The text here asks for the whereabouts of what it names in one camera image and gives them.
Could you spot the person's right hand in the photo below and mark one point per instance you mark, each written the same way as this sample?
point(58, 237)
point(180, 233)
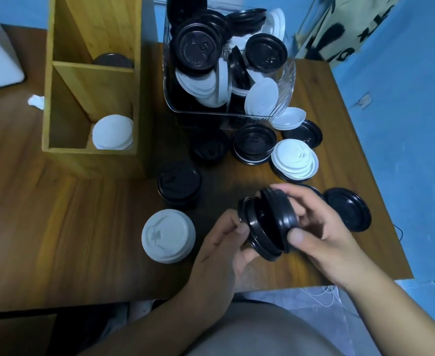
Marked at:
point(339, 255)

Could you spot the person's left hand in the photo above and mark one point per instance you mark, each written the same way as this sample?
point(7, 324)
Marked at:
point(210, 278)

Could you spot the white domed cup lid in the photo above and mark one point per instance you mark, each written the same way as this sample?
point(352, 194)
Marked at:
point(169, 237)

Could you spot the wooden three-compartment organizer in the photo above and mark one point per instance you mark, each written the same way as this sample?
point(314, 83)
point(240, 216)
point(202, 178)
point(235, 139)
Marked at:
point(91, 163)

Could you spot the pile of black and white cup lids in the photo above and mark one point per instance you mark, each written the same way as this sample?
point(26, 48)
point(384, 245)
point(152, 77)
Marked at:
point(197, 46)

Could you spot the grey shirt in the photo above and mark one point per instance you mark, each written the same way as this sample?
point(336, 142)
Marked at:
point(258, 337)

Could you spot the clear plastic container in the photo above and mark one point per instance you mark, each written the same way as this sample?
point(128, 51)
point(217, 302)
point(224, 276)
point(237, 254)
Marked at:
point(286, 85)

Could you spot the cream tote bag black print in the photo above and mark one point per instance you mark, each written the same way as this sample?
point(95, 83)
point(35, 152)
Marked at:
point(354, 18)

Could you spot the crumpled white tissue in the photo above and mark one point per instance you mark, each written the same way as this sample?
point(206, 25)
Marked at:
point(35, 101)

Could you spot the white wall socket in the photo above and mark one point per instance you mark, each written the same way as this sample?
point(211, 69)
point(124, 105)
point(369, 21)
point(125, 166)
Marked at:
point(364, 101)

